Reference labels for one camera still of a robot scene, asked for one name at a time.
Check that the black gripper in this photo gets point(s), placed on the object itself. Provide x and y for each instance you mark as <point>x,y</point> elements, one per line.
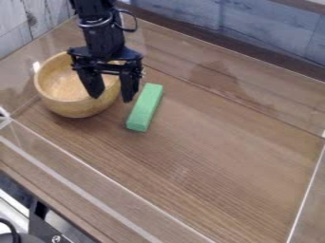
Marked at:
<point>104,23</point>

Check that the green rectangular stick block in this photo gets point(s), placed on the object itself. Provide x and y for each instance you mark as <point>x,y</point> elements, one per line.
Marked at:
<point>145,107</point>

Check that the wooden bowl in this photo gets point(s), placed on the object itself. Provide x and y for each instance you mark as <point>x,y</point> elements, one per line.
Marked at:
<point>63,93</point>

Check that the clear acrylic enclosure wall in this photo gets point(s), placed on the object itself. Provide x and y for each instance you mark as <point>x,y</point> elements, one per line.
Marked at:
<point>217,174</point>

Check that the black table leg bracket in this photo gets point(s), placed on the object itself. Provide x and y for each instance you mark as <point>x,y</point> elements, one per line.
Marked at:
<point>47,225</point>

